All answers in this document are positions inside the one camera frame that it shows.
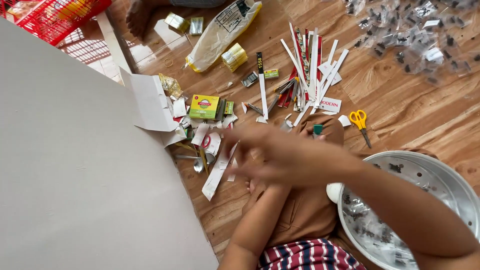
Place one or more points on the person's left hand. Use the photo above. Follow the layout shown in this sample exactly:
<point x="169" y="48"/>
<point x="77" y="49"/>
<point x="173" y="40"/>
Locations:
<point x="264" y="189"/>

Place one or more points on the person's right hand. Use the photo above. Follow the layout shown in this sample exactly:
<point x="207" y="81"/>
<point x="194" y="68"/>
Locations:
<point x="296" y="161"/>

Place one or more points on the person's right fingers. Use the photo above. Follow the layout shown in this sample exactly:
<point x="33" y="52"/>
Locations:
<point x="249" y="153"/>

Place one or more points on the long white paper strip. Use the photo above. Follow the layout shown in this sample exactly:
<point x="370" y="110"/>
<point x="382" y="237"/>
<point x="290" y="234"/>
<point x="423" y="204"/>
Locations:
<point x="215" y="176"/>

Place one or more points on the small green staple box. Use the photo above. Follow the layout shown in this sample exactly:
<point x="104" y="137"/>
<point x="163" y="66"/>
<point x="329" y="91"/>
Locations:
<point x="229" y="107"/>

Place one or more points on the metal spoon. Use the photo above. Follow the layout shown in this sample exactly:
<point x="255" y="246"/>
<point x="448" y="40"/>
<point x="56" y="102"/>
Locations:
<point x="198" y="165"/>

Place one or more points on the pile of paper scraps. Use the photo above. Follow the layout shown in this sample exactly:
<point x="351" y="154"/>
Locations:
<point x="200" y="131"/>

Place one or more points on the white strip with black end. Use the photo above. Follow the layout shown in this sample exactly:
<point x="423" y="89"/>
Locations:
<point x="263" y="90"/>

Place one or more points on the green yellow cardboard box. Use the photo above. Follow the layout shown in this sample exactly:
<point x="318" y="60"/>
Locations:
<point x="203" y="106"/>

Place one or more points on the grey staple strip block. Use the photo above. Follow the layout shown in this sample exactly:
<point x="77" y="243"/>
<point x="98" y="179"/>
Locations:
<point x="249" y="79"/>

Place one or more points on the small green yellow box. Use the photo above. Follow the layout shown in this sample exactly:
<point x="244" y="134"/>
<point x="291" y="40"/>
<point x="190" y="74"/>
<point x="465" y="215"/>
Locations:
<point x="271" y="73"/>

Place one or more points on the person's brown trousers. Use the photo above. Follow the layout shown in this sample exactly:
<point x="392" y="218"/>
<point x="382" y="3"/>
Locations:
<point x="303" y="217"/>

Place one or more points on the white round object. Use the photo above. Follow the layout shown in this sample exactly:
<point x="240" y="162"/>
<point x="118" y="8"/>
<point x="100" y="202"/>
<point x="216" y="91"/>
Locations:
<point x="333" y="192"/>

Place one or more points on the white card with red print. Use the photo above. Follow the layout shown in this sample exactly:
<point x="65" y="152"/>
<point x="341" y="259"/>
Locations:
<point x="330" y="105"/>

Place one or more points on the stack of yellow staple packs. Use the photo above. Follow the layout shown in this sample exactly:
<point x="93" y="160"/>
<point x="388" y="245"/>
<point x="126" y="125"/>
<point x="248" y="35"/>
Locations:
<point x="234" y="57"/>

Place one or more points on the white paper scrap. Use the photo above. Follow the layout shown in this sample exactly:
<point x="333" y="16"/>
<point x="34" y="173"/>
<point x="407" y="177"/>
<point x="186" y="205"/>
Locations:
<point x="344" y="120"/>

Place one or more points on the pile of cut paper strips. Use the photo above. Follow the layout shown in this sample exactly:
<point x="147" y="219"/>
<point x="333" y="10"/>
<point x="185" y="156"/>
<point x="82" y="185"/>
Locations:
<point x="311" y="71"/>

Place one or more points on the crumpled yellow cellophane wrapper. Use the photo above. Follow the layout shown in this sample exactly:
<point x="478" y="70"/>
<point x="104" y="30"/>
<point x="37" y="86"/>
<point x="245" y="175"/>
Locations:
<point x="170" y="85"/>

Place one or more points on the white folded cardboard piece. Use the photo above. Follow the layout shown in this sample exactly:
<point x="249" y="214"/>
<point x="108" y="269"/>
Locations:
<point x="152" y="101"/>

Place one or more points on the person's striped shirt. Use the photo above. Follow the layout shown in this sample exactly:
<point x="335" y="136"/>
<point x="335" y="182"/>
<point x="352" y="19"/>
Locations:
<point x="307" y="257"/>

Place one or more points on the white yellow plastic bag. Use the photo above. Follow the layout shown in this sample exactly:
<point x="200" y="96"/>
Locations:
<point x="221" y="33"/>

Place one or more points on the yellow rubber band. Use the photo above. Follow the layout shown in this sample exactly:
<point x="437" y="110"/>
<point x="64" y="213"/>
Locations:
<point x="164" y="62"/>

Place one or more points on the small silver green box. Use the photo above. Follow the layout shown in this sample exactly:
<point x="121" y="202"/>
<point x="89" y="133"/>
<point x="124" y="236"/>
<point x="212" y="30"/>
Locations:
<point x="196" y="25"/>

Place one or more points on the clear packets inside bowl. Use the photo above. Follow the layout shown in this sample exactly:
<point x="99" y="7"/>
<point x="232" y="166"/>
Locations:
<point x="371" y="232"/>

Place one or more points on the gold foil packet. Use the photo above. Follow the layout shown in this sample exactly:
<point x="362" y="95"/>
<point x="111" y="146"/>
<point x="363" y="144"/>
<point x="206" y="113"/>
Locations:
<point x="177" y="21"/>

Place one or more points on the large grey cardboard sheet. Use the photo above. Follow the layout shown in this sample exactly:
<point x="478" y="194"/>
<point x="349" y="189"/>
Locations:
<point x="82" y="161"/>

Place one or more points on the round metal bowl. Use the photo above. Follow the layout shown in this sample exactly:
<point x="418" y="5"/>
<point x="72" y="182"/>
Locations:
<point x="431" y="176"/>

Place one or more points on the heap of small clear packets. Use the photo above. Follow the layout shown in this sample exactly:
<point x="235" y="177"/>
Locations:
<point x="412" y="37"/>

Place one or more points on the red plastic basket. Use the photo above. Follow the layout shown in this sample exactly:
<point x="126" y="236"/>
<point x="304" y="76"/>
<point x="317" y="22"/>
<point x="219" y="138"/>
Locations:
<point x="52" y="17"/>

